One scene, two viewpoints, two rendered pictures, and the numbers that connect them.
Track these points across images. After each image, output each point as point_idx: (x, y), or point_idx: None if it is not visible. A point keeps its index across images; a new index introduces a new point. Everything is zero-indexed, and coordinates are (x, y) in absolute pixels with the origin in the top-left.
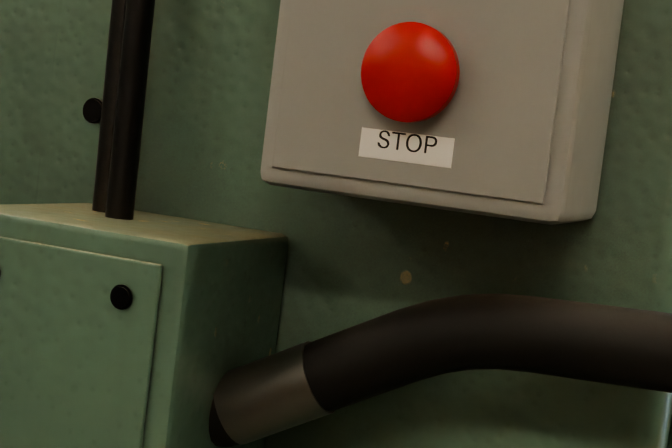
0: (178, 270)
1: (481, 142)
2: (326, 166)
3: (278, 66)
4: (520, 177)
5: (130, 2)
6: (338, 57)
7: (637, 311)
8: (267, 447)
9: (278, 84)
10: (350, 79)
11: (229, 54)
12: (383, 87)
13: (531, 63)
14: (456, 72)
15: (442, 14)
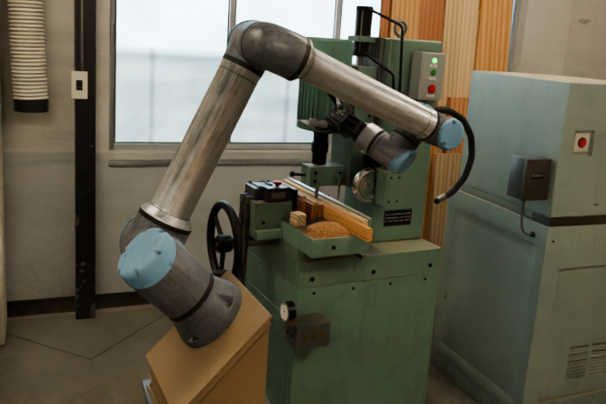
0: None
1: (436, 94)
2: (424, 97)
3: (419, 88)
4: (438, 96)
5: (400, 82)
6: (425, 87)
7: (441, 106)
8: None
9: (419, 90)
10: (426, 89)
11: (398, 85)
12: (431, 90)
13: (439, 87)
14: (436, 88)
15: (433, 83)
